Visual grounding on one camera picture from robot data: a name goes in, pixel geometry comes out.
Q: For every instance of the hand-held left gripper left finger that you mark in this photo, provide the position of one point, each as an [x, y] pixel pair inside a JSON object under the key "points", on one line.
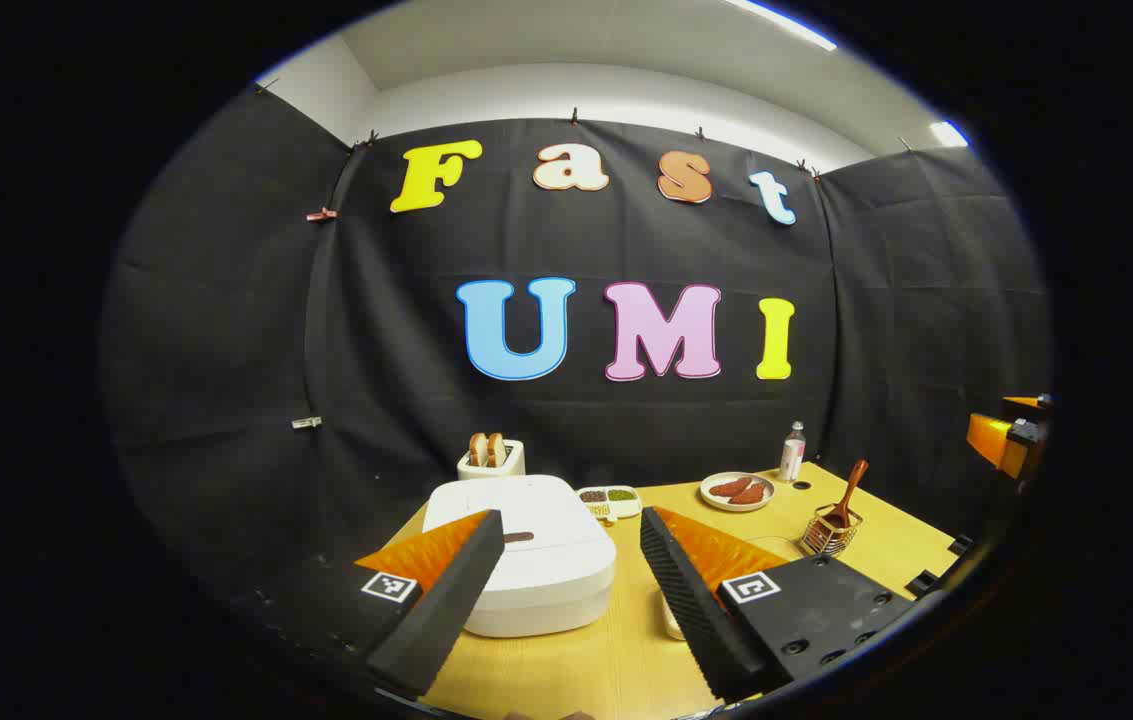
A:
{"points": [[446, 600]]}

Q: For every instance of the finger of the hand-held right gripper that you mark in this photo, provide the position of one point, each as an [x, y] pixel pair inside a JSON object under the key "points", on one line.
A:
{"points": [[1026, 403], [996, 440]]}

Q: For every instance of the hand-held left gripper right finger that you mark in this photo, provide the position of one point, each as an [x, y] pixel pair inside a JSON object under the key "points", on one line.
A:
{"points": [[691, 600]]}

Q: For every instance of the white rice cooker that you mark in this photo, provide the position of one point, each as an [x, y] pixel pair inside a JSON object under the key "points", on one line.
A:
{"points": [[546, 560]]}

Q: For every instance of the brown wooden spoon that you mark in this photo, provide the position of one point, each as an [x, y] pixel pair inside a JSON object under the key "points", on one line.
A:
{"points": [[848, 490]]}

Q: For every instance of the white round plate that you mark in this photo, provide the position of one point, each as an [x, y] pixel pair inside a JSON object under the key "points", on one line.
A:
{"points": [[738, 507]]}

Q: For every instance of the black table edge clamp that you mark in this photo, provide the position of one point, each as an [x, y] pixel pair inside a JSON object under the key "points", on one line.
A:
{"points": [[921, 582], [961, 545]]}

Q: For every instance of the red meat piece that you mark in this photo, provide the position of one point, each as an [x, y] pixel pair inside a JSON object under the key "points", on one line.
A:
{"points": [[729, 487], [750, 494]]}

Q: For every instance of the white divided grain dish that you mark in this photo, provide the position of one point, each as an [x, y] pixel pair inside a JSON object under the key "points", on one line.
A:
{"points": [[610, 502]]}

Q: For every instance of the white toaster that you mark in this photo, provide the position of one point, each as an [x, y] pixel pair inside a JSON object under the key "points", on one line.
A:
{"points": [[491, 466]]}

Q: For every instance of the toast bread slice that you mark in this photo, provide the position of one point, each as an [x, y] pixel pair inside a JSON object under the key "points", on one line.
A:
{"points": [[478, 450], [497, 450]]}

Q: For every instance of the clear bottle with pink label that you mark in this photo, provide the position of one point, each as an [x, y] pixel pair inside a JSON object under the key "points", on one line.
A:
{"points": [[792, 458]]}

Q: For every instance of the black backdrop cloth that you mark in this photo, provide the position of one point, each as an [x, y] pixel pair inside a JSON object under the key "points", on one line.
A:
{"points": [[376, 350]]}

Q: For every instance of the copper cloth clip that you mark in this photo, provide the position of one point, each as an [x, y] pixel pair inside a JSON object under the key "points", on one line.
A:
{"points": [[321, 214]]}

